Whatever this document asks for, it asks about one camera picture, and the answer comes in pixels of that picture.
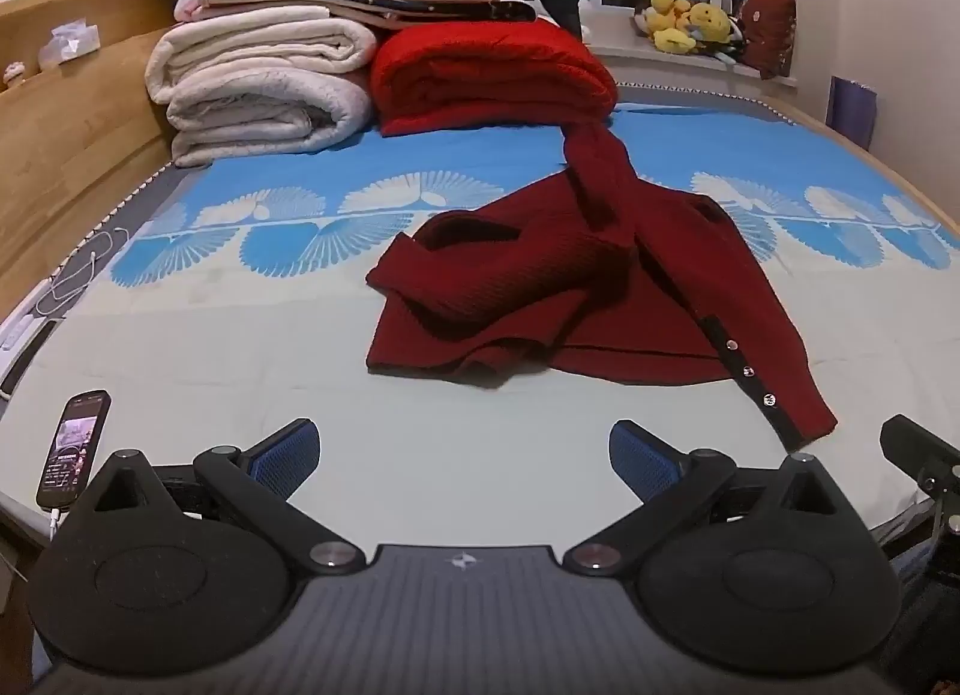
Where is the blue fan-printed bed sheet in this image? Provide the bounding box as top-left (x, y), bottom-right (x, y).
top-left (0, 101), bottom-right (960, 542)

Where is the clear tissue packet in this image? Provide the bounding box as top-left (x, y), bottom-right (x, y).
top-left (37, 23), bottom-right (101, 70)

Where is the dark red cushion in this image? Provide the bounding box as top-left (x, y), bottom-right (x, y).
top-left (739, 0), bottom-right (797, 80)

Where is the dark star-printed folded cloth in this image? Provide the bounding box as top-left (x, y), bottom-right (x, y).
top-left (322, 0), bottom-right (538, 30)

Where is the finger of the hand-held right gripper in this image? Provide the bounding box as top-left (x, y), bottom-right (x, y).
top-left (879, 414), bottom-right (960, 508)

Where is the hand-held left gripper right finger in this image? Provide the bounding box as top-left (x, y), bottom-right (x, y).
top-left (562, 419), bottom-right (850, 576)

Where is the black smartphone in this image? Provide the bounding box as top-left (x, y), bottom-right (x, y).
top-left (36, 391), bottom-right (113, 514)

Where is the cream folded blanket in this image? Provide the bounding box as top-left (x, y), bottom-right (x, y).
top-left (146, 14), bottom-right (377, 105)

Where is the bright red folded blanket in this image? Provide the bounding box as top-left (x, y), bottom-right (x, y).
top-left (370, 20), bottom-right (618, 138)

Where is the pale grey folded blanket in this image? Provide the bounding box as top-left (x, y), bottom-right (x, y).
top-left (166, 68), bottom-right (374, 168)

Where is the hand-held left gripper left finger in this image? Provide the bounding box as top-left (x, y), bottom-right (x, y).
top-left (90, 419), bottom-right (368, 577)

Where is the white cable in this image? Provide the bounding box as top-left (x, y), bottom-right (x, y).
top-left (30, 224), bottom-right (133, 319)

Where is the dark red knitted cardigan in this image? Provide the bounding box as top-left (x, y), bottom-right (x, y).
top-left (365, 121), bottom-right (839, 450)

